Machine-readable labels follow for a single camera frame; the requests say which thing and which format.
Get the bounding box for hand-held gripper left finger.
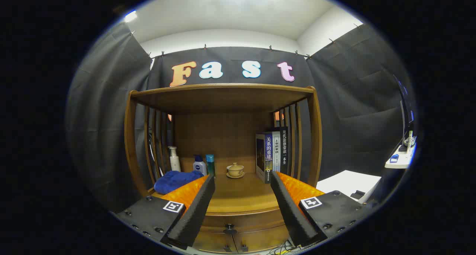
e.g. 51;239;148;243
115;174;216;250

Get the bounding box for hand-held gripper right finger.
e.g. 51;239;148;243
270;171;374;248

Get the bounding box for wooden drawer with black knob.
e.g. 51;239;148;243
199;209;290;235

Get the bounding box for wooden countertop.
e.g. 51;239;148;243
148;171;320;215

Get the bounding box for white drawer unit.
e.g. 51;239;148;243
316;170;382;204

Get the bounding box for wooden cabinet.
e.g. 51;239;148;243
124;83;322;254

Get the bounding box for blue towel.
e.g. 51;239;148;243
154;170;204;194

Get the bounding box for white bottle with blue cap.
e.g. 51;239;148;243
193;155;208;175

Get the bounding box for white pump bottle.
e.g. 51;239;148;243
168;146;181;172

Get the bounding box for beige lidded tea cup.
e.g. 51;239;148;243
226;163;245;179

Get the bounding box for book with pale blue spine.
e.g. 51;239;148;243
272;132;281;172

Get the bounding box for book with purple spine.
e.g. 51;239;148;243
255;132;274;184

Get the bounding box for book with black spine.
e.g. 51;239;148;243
279;126;289;175

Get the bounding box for white side desk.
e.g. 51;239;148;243
385;136;416;169

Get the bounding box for black floor cables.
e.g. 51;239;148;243
270;242;298;255

